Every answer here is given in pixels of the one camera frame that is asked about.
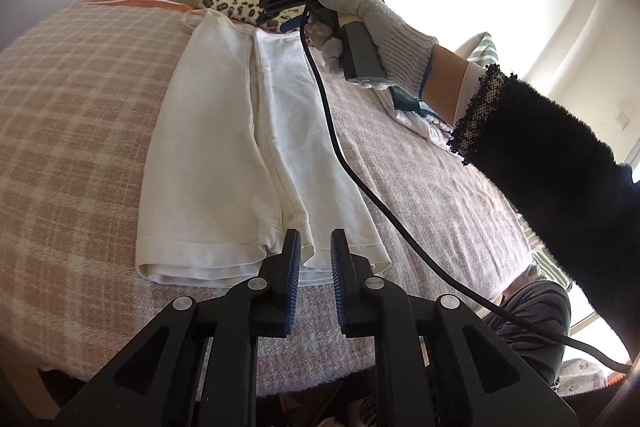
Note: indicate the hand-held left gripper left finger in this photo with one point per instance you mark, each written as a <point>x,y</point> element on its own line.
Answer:
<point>291,279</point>

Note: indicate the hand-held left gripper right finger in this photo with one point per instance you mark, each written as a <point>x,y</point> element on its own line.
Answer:
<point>339,279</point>

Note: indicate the white shorts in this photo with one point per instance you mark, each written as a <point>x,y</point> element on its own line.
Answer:
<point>215,147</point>

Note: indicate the person's right forearm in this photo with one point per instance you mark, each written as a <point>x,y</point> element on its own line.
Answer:
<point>550,157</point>

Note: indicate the pile of white clothes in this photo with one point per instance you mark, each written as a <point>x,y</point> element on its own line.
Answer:
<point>417,119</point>

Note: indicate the person's right hand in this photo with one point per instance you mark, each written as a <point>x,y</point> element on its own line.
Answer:
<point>395,42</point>

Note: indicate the green striped cloth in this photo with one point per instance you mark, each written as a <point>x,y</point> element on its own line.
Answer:
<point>485,52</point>

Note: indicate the pink plaid blanket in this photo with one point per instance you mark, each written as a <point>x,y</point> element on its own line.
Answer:
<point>75,147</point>

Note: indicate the floral cloth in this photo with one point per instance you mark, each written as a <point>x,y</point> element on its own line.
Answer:
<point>582,374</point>

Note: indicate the white wall socket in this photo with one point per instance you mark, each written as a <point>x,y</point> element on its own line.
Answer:
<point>621,121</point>

